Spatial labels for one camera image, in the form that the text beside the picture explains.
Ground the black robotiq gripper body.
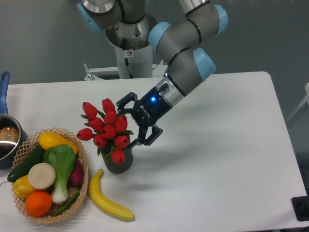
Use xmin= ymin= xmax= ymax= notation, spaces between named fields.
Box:
xmin=131 ymin=87 xmax=172 ymax=127

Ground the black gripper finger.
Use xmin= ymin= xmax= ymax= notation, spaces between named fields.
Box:
xmin=116 ymin=92 xmax=138 ymax=116
xmin=127 ymin=124 xmax=163 ymax=149

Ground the red tulip bouquet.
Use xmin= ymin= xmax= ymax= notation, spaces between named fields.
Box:
xmin=76 ymin=98 xmax=133 ymax=153

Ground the dark grey ribbed vase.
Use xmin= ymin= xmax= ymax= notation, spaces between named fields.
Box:
xmin=99 ymin=146 xmax=133 ymax=174

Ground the yellow banana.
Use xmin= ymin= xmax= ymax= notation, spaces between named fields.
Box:
xmin=88 ymin=169 xmax=135 ymax=222

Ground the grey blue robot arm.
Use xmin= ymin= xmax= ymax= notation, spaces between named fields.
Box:
xmin=77 ymin=0 xmax=228 ymax=147

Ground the purple sweet potato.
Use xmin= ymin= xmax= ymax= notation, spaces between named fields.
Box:
xmin=69 ymin=159 xmax=84 ymax=186

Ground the green bok choy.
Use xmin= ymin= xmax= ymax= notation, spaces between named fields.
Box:
xmin=43 ymin=144 xmax=75 ymax=203

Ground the yellow squash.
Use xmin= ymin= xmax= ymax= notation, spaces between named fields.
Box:
xmin=38 ymin=132 xmax=78 ymax=155

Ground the green bean pod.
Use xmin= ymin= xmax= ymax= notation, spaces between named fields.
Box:
xmin=50 ymin=192 xmax=80 ymax=217

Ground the woven wicker basket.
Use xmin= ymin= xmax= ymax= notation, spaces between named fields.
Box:
xmin=12 ymin=128 xmax=89 ymax=224

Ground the dark green cucumber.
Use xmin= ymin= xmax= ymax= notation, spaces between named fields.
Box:
xmin=7 ymin=145 xmax=45 ymax=183

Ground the round beige bun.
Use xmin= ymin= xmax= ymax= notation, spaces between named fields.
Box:
xmin=28 ymin=163 xmax=56 ymax=189

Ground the orange fruit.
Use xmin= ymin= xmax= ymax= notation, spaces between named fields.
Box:
xmin=25 ymin=190 xmax=52 ymax=217

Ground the yellow bell pepper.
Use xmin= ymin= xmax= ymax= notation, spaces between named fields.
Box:
xmin=12 ymin=175 xmax=36 ymax=199

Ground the black device at table edge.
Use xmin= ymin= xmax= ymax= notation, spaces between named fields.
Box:
xmin=291 ymin=196 xmax=309 ymax=221

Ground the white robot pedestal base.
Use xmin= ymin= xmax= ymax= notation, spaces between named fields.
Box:
xmin=84 ymin=45 xmax=168 ymax=81

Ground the blue handled saucepan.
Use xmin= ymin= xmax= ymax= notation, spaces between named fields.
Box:
xmin=0 ymin=71 xmax=28 ymax=169

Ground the white frame at right edge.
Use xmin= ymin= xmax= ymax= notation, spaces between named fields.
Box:
xmin=287 ymin=83 xmax=309 ymax=123

